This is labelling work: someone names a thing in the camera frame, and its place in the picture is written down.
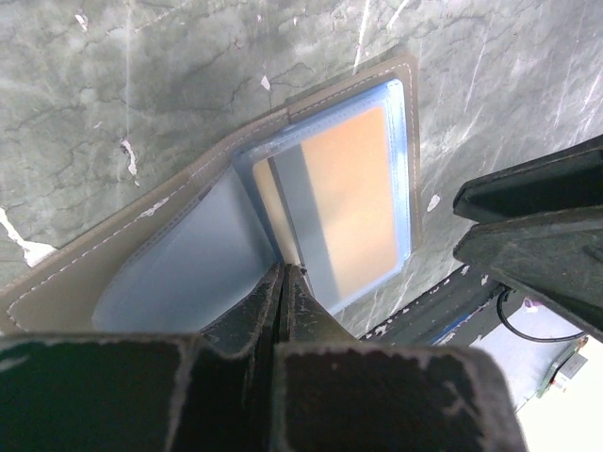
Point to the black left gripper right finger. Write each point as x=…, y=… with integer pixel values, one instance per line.
x=350, y=395

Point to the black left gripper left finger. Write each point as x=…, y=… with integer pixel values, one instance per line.
x=201, y=391

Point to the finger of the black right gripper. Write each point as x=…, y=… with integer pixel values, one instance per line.
x=555, y=257
x=567, y=179

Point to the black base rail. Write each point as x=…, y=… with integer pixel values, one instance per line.
x=435, y=316

